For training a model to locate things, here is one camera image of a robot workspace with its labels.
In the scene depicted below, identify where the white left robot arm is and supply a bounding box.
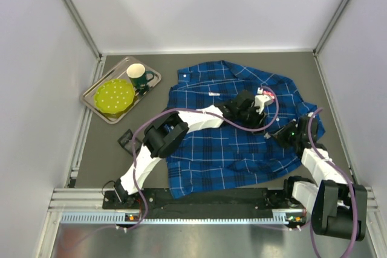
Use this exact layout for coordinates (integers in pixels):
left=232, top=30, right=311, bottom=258
left=114, top=89, right=275, bottom=204

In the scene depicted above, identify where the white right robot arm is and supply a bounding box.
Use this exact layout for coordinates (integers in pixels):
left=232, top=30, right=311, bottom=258
left=270, top=115, right=368, bottom=241

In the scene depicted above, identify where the pink flower brooch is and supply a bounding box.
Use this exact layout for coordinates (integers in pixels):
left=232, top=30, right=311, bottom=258
left=262, top=91, right=275, bottom=104

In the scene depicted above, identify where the blue plaid shirt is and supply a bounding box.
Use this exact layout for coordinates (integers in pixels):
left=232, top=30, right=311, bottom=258
left=166, top=60, right=317, bottom=199

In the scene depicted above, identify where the green mug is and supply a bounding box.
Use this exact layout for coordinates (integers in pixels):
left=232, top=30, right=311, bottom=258
left=126, top=63, right=155, bottom=90

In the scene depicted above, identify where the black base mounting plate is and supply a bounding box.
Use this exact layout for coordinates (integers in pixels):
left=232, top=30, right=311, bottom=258
left=102, top=187, right=306, bottom=219

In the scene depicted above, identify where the yellow-green dotted plate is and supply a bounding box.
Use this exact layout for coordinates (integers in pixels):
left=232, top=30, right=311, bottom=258
left=94, top=79, right=136, bottom=121

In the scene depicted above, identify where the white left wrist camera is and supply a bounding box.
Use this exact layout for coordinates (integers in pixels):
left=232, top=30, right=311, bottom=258
left=254, top=87, right=270, bottom=113

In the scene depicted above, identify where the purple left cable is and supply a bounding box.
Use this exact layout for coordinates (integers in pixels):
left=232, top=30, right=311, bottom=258
left=60, top=86, right=279, bottom=247

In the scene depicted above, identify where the small black frame box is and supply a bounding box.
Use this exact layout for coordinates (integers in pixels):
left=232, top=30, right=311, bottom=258
left=117, top=129, right=142, bottom=156

